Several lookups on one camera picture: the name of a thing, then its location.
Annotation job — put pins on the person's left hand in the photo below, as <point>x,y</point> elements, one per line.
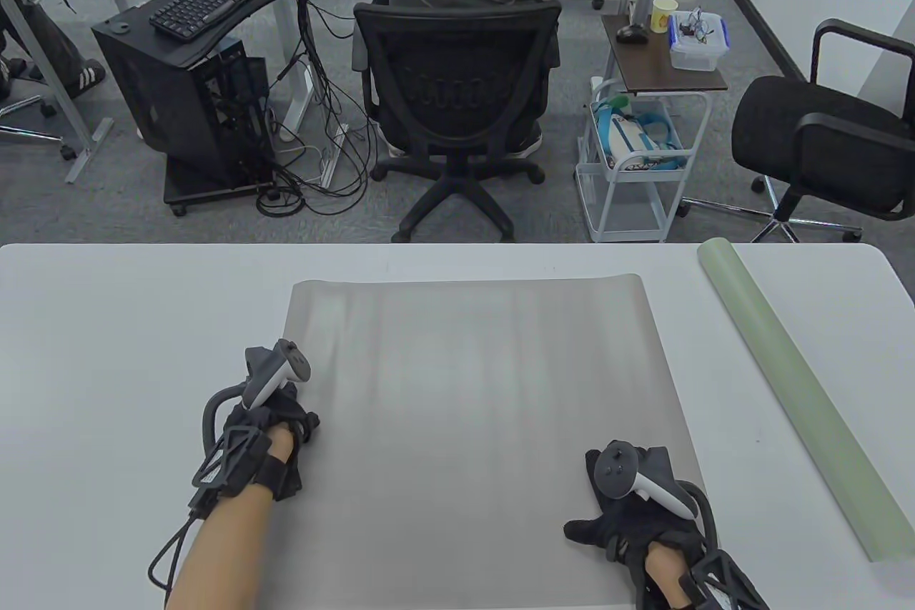
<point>286,410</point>

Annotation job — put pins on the person's right hand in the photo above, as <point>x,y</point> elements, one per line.
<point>629,528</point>

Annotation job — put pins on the grey white hand controller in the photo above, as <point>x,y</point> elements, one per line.
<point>275,367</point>
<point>615,470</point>

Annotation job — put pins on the grey desk mat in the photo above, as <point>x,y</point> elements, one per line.
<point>465,388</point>

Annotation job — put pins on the pale green desk mat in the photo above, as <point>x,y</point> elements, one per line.
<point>800,388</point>

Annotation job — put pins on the person's right forearm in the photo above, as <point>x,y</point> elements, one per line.
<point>665,578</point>

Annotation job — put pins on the person's left forearm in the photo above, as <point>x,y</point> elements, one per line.
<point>221,553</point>

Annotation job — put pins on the black rolling computer platform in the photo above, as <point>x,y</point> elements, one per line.
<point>186,192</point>

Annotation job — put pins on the white power strip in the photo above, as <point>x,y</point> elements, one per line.
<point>330,170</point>

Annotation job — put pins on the chrome office chair base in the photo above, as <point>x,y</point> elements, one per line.
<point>68,152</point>

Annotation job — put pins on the black computer tower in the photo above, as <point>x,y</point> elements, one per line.
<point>143,81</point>

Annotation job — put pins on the black mesh office chair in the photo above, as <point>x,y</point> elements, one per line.
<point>457,66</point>

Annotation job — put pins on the blue and white bag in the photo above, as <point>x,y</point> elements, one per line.
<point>629,138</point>

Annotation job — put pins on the black armchair with chrome legs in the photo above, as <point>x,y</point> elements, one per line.
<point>808,131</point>

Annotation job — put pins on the brown side table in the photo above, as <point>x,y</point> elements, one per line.
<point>643,66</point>

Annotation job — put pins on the clear box with blue latches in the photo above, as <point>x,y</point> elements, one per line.
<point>697,52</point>

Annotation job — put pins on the black computer mouse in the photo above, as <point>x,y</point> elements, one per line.
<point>632,33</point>

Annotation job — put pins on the yellow paper cup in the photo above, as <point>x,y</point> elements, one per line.
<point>663,16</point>

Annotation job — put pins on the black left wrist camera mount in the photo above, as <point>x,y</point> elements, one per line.
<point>229,460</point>

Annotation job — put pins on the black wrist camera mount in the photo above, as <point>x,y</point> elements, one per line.
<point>722,581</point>
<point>229,460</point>

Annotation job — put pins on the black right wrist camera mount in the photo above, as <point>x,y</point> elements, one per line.
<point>722,581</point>

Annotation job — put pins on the grey metal desk frame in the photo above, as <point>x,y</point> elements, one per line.
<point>89,152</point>

